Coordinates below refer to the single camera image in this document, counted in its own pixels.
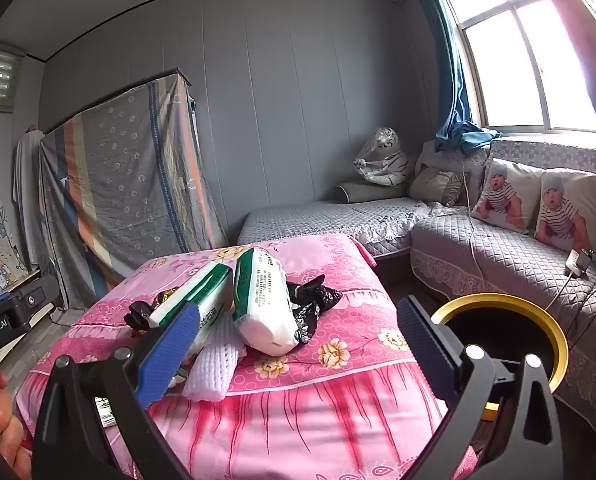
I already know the printed paper slip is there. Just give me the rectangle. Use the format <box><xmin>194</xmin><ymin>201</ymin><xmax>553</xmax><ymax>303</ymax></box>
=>
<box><xmin>94</xmin><ymin>396</ymin><xmax>116</xmax><ymax>428</ymax></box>

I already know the striped grey cloth cover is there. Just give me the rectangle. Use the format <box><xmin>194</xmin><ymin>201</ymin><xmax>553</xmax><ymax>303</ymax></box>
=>
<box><xmin>38</xmin><ymin>67</ymin><xmax>229</xmax><ymax>308</ymax></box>

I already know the orange gold snack wrapper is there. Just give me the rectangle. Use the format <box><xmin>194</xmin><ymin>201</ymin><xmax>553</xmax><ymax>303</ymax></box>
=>
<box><xmin>153</xmin><ymin>286</ymin><xmax>181</xmax><ymax>307</ymax></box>

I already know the person's left hand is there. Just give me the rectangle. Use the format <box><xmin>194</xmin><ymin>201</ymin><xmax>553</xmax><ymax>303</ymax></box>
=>
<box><xmin>0</xmin><ymin>367</ymin><xmax>32</xmax><ymax>480</ymax></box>

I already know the white foam net sleeve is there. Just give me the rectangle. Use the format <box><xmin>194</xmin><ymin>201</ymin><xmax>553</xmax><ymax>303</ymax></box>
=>
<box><xmin>183</xmin><ymin>312</ymin><xmax>244</xmax><ymax>403</ymax></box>

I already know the window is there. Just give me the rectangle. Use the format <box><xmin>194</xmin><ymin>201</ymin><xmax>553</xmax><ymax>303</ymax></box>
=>
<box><xmin>438</xmin><ymin>0</ymin><xmax>596</xmax><ymax>136</ymax></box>

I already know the baby print pillow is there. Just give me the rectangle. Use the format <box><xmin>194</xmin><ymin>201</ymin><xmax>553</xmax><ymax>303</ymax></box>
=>
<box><xmin>470</xmin><ymin>157</ymin><xmax>544</xmax><ymax>235</ymax></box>
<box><xmin>534</xmin><ymin>169</ymin><xmax>596</xmax><ymax>253</ymax></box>

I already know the blue curtain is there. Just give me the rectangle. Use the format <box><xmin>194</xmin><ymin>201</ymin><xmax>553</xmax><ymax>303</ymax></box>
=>
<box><xmin>410</xmin><ymin>0</ymin><xmax>501</xmax><ymax>153</ymax></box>

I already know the pink floral blanket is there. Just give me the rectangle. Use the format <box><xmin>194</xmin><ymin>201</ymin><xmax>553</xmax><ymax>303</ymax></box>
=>
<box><xmin>15</xmin><ymin>232</ymin><xmax>479</xmax><ymax>480</ymax></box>

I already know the black plastic bag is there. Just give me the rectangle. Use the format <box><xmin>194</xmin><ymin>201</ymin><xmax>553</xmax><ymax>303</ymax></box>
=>
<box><xmin>285</xmin><ymin>274</ymin><xmax>343</xmax><ymax>345</ymax></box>

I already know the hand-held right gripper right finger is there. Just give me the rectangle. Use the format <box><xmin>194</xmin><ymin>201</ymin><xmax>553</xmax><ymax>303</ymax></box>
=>
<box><xmin>397</xmin><ymin>295</ymin><xmax>565</xmax><ymax>480</ymax></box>

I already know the grey bolster pillow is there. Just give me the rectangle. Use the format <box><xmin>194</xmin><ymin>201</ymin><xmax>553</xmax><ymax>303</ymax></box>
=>
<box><xmin>334</xmin><ymin>180</ymin><xmax>411</xmax><ymax>205</ymax></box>

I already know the small black wrapper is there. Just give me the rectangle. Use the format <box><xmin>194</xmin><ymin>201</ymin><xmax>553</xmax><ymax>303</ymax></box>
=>
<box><xmin>125</xmin><ymin>300</ymin><xmax>156</xmax><ymax>333</ymax></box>

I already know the black bin with yellow rim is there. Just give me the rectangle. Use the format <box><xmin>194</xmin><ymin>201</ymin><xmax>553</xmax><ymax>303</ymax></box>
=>
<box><xmin>430</xmin><ymin>292</ymin><xmax>569</xmax><ymax>461</ymax></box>

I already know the grey ruffled cushion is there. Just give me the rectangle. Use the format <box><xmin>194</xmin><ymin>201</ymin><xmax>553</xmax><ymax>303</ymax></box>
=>
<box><xmin>409</xmin><ymin>165</ymin><xmax>471</xmax><ymax>207</ymax></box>

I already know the bulging green white tissue packet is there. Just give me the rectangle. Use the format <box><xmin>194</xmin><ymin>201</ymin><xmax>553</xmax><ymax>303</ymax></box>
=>
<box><xmin>233</xmin><ymin>247</ymin><xmax>301</xmax><ymax>356</ymax></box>

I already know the white hanging garment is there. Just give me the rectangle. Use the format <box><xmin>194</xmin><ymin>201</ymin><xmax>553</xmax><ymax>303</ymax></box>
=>
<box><xmin>12</xmin><ymin>130</ymin><xmax>46</xmax><ymax>271</ymax></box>

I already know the plush tiger in plastic bag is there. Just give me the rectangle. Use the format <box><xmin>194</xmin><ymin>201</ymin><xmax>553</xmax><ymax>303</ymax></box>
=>
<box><xmin>354</xmin><ymin>127</ymin><xmax>410</xmax><ymax>188</ymax></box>

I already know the grey quilted sofa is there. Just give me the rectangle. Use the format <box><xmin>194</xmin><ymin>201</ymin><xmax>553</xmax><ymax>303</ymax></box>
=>
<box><xmin>238</xmin><ymin>137</ymin><xmax>596</xmax><ymax>441</ymax></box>

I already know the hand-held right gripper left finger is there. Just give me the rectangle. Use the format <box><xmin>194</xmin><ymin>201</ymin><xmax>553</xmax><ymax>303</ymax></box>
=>
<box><xmin>32</xmin><ymin>302</ymin><xmax>201</xmax><ymax>480</ymax></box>

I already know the white charger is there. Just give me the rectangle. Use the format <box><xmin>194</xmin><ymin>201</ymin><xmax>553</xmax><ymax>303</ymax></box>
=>
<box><xmin>565</xmin><ymin>249</ymin><xmax>596</xmax><ymax>278</ymax></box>

